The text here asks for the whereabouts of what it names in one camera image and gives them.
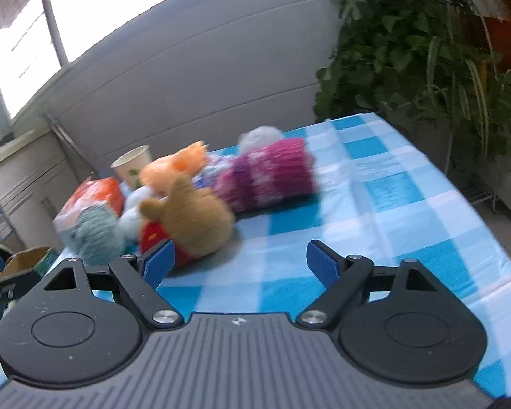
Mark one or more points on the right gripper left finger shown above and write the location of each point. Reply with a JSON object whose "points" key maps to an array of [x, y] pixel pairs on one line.
{"points": [[137, 280]]}

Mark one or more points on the magenta knitted sock roll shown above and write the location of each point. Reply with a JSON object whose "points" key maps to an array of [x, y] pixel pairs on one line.
{"points": [[267, 176]]}

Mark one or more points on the white cabinet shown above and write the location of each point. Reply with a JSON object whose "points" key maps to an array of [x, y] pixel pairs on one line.
{"points": [[36, 180]]}

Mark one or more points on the white fluffy soft ball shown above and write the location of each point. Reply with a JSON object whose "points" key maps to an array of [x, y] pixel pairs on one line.
{"points": [[258, 138]]}

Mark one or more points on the blue white checkered tablecloth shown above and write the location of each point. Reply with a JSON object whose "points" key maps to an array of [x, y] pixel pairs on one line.
{"points": [[379, 197]]}

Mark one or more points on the orange plush toy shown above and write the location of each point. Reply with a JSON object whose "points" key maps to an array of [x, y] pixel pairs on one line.
{"points": [[160, 174]]}

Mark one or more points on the tissue pack orange white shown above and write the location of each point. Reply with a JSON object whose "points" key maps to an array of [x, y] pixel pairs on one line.
{"points": [[92, 192]]}

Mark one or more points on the green potted plant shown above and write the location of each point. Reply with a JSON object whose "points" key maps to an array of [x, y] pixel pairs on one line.
{"points": [[415, 61]]}

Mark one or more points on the grey mop pole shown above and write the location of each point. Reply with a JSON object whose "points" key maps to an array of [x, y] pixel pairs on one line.
{"points": [[76, 159]]}

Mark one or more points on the paper cup green print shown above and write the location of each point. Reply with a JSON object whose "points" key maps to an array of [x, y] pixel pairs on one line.
{"points": [[130, 165]]}

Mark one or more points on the brown teddy bear red shirt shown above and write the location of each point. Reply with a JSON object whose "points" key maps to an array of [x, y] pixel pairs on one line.
{"points": [[194, 219]]}

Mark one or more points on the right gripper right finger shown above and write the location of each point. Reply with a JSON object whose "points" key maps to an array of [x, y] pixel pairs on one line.
{"points": [[344, 279]]}

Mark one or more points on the cardboard box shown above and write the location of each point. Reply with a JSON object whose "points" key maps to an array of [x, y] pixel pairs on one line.
{"points": [[39, 259]]}

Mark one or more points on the teal knitted soft item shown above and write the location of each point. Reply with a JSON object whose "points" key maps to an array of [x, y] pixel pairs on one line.
{"points": [[97, 239]]}

